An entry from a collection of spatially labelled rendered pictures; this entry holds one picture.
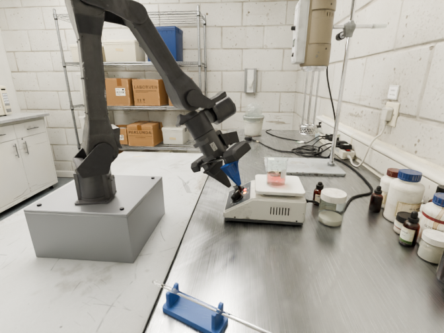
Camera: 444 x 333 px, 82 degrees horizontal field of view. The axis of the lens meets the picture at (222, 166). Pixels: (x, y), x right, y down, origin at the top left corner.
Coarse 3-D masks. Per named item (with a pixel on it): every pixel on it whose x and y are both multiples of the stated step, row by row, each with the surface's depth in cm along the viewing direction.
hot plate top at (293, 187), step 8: (256, 176) 71; (264, 176) 71; (288, 176) 71; (296, 176) 71; (256, 184) 65; (264, 184) 65; (288, 184) 65; (296, 184) 65; (256, 192) 62; (264, 192) 61; (272, 192) 61; (280, 192) 61; (288, 192) 61; (296, 192) 61; (304, 192) 61
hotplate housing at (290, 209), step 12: (252, 180) 73; (252, 192) 66; (240, 204) 63; (252, 204) 62; (264, 204) 62; (276, 204) 61; (288, 204) 61; (300, 204) 61; (228, 216) 64; (240, 216) 64; (252, 216) 63; (264, 216) 63; (276, 216) 62; (288, 216) 62; (300, 216) 62
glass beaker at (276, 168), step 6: (270, 156) 66; (276, 156) 66; (282, 156) 65; (270, 162) 62; (276, 162) 61; (282, 162) 61; (270, 168) 63; (276, 168) 62; (282, 168) 62; (270, 174) 63; (276, 174) 62; (282, 174) 63; (270, 180) 64; (276, 180) 63; (282, 180) 63; (270, 186) 64; (276, 186) 63; (282, 186) 64
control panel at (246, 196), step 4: (244, 184) 74; (248, 184) 72; (244, 188) 71; (248, 188) 69; (232, 192) 73; (240, 192) 70; (248, 192) 66; (228, 196) 72; (244, 196) 66; (248, 196) 64; (228, 200) 69; (240, 200) 65; (244, 200) 63; (228, 204) 67; (232, 204) 65; (236, 204) 64; (228, 208) 64
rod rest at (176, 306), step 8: (176, 288) 40; (168, 296) 38; (176, 296) 40; (168, 304) 39; (176, 304) 40; (184, 304) 40; (192, 304) 40; (168, 312) 39; (176, 312) 38; (184, 312) 38; (192, 312) 38; (200, 312) 38; (208, 312) 38; (184, 320) 37; (192, 320) 37; (200, 320) 37; (208, 320) 37; (216, 320) 35; (224, 320) 37; (200, 328) 36; (208, 328) 36; (216, 328) 36; (224, 328) 37
